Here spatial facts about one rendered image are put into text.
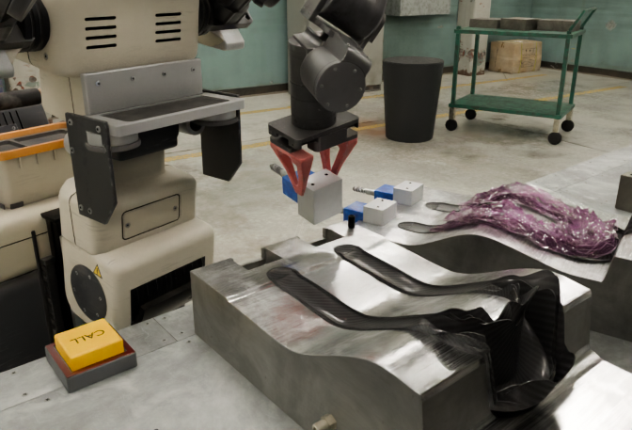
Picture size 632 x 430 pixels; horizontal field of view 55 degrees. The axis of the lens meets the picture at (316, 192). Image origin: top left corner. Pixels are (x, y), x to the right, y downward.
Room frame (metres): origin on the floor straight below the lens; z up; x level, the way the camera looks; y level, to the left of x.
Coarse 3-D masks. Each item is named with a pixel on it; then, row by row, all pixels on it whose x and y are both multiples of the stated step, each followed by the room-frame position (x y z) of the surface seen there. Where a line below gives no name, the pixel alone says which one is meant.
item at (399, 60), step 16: (384, 64) 4.73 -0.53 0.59; (400, 64) 4.58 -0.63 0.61; (416, 64) 4.55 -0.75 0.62; (432, 64) 4.57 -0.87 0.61; (384, 80) 4.75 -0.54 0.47; (400, 80) 4.59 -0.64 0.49; (416, 80) 4.55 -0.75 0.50; (432, 80) 4.59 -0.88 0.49; (384, 96) 4.78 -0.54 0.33; (400, 96) 4.60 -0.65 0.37; (416, 96) 4.56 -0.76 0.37; (432, 96) 4.61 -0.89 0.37; (400, 112) 4.60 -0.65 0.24; (416, 112) 4.57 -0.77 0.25; (432, 112) 4.63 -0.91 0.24; (400, 128) 4.61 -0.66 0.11; (416, 128) 4.58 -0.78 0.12; (432, 128) 4.67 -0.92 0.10
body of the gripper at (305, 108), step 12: (300, 96) 0.72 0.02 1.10; (312, 96) 0.71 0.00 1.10; (300, 108) 0.72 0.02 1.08; (312, 108) 0.72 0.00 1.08; (276, 120) 0.75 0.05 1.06; (288, 120) 0.75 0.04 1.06; (300, 120) 0.72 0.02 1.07; (312, 120) 0.72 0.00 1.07; (324, 120) 0.72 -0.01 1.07; (336, 120) 0.75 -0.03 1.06; (348, 120) 0.75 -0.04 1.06; (276, 132) 0.73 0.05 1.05; (288, 132) 0.72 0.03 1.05; (300, 132) 0.72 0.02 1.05; (312, 132) 0.72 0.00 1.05; (324, 132) 0.72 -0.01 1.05; (300, 144) 0.70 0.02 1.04
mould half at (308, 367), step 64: (320, 256) 0.71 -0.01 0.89; (384, 256) 0.72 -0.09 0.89; (256, 320) 0.56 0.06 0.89; (320, 320) 0.56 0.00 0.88; (576, 320) 0.52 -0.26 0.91; (256, 384) 0.56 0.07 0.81; (320, 384) 0.47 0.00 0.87; (384, 384) 0.41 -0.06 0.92; (448, 384) 0.40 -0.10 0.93; (576, 384) 0.49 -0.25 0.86
